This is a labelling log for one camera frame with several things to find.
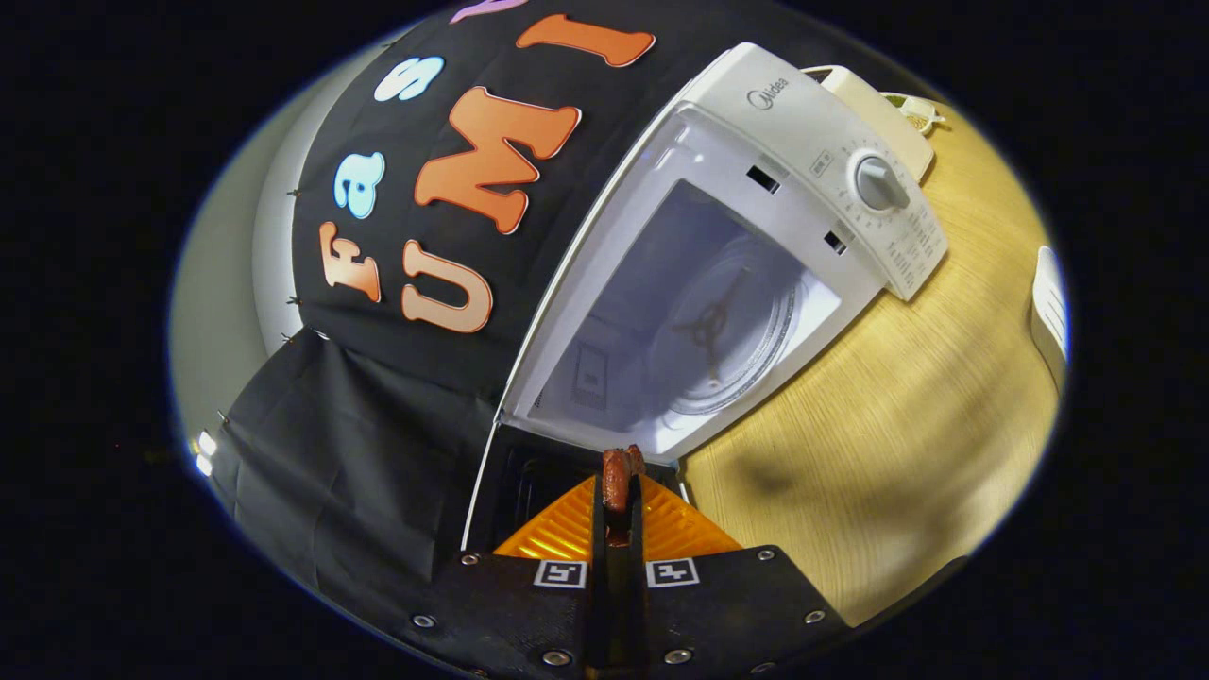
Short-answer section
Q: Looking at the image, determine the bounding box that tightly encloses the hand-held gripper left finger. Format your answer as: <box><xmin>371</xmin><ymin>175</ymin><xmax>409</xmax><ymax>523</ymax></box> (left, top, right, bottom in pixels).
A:
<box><xmin>397</xmin><ymin>475</ymin><xmax>605</xmax><ymax>680</ymax></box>

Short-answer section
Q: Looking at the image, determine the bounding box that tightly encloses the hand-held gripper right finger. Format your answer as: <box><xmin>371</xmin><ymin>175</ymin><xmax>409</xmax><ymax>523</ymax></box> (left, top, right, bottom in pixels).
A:
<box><xmin>631</xmin><ymin>475</ymin><xmax>856</xmax><ymax>680</ymax></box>

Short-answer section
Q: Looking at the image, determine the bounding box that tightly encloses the reddish brown meat piece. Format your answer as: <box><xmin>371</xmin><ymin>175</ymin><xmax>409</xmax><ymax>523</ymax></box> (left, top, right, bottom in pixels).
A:
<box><xmin>602</xmin><ymin>446</ymin><xmax>648</xmax><ymax>547</ymax></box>

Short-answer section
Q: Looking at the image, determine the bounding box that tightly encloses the white microwave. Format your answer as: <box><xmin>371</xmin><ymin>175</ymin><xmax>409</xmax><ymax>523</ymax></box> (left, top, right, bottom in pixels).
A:
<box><xmin>460</xmin><ymin>42</ymin><xmax>950</xmax><ymax>553</ymax></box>

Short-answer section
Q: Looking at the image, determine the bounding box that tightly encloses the small dish with green food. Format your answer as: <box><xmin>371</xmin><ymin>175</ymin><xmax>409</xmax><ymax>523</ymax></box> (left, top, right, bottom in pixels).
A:
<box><xmin>883</xmin><ymin>92</ymin><xmax>945</xmax><ymax>135</ymax></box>

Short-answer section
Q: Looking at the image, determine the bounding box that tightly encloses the glass turntable plate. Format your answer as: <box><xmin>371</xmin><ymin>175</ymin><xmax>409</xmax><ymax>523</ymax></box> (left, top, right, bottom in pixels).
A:
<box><xmin>647</xmin><ymin>236</ymin><xmax>804</xmax><ymax>417</ymax></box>

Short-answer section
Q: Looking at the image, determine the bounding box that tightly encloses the white rectangular tray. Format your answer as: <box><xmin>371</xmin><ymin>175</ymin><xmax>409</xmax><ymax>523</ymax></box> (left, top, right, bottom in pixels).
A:
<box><xmin>1030</xmin><ymin>246</ymin><xmax>1071</xmax><ymax>369</ymax></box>

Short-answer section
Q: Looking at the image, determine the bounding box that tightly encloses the cream rectangular box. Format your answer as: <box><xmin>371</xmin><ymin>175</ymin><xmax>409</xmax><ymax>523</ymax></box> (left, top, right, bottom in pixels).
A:
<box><xmin>803</xmin><ymin>64</ymin><xmax>936</xmax><ymax>182</ymax></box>

